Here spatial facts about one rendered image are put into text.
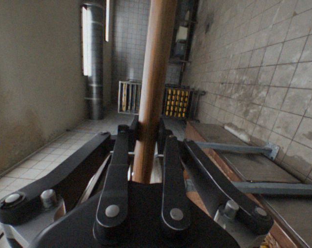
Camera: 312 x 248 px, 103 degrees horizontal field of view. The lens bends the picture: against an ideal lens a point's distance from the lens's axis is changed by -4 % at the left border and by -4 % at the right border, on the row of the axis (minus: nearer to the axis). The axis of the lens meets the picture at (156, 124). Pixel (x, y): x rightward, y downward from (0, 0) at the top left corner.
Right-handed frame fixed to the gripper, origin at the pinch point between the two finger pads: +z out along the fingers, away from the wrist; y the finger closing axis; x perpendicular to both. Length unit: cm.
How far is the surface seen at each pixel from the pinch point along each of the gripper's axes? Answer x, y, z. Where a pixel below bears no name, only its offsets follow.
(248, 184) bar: -38, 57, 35
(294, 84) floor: 20, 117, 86
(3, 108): -34, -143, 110
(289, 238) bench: -44, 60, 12
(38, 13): 72, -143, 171
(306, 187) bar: -38, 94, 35
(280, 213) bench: -44, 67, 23
